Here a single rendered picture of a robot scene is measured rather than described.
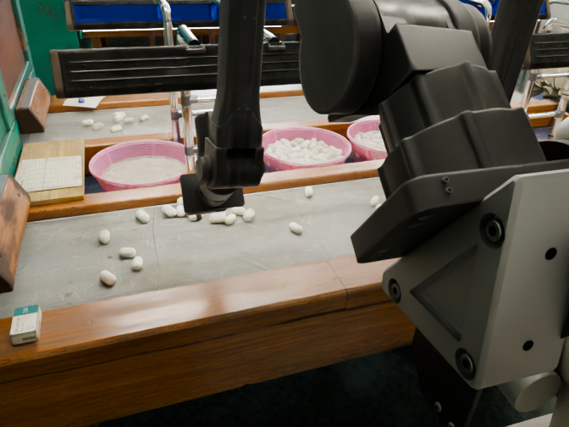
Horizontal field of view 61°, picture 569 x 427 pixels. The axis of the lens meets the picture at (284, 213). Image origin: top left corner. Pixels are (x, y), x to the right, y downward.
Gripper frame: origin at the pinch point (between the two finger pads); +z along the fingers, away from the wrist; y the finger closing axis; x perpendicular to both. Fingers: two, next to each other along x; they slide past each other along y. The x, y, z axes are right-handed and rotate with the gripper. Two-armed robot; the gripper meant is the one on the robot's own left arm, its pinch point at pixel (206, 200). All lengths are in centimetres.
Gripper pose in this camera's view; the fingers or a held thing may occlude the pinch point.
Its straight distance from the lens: 91.1
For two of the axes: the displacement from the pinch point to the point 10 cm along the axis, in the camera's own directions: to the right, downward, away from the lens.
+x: 1.7, 9.8, -1.1
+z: -2.7, 1.5, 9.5
